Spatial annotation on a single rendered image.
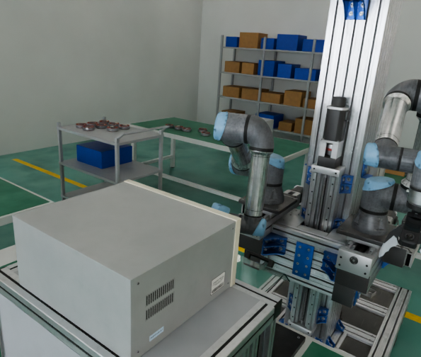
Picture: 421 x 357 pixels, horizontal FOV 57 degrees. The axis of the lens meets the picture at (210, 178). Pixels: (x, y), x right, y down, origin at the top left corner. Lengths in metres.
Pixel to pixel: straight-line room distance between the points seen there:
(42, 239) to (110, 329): 0.27
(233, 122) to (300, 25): 6.87
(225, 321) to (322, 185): 1.11
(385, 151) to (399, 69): 6.41
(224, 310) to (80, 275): 0.37
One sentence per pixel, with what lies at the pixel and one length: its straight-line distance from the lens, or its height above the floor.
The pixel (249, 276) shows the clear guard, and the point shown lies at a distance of 1.28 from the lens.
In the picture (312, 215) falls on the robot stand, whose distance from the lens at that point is 1.99.
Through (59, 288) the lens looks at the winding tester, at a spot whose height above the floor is 1.19.
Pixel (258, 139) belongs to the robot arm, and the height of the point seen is 1.42.
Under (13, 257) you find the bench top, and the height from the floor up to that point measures 0.75.
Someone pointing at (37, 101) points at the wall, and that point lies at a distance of 6.88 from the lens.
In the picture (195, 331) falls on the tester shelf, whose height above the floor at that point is 1.11.
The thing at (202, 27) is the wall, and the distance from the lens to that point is 9.56.
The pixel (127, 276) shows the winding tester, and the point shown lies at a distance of 0.79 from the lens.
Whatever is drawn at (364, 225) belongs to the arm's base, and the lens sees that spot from 1.79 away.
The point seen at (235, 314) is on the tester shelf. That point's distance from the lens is 1.04.
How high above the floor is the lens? 1.74
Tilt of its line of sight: 19 degrees down
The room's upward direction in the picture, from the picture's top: 4 degrees clockwise
